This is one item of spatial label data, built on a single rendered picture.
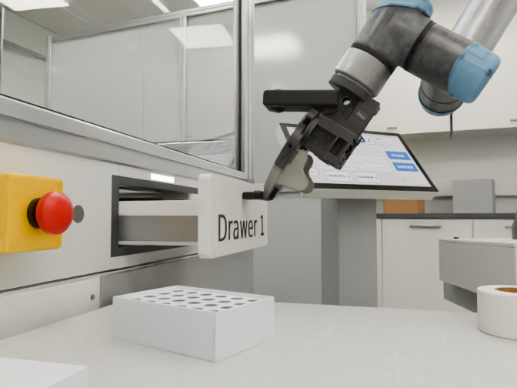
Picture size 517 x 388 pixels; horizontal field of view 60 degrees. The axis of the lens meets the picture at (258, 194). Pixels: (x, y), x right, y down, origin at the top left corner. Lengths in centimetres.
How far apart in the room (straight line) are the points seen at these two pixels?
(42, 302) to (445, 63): 58
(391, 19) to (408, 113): 322
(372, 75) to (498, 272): 32
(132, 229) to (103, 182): 8
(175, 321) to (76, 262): 23
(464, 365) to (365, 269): 124
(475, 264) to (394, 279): 278
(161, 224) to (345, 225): 101
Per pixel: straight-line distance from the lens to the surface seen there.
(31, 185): 46
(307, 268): 228
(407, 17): 70
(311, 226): 226
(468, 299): 82
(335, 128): 66
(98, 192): 62
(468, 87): 68
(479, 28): 84
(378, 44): 69
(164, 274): 78
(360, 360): 38
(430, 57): 68
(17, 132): 52
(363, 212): 160
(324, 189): 140
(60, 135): 57
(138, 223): 64
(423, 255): 347
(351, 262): 158
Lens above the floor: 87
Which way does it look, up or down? 3 degrees up
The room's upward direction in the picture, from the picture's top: straight up
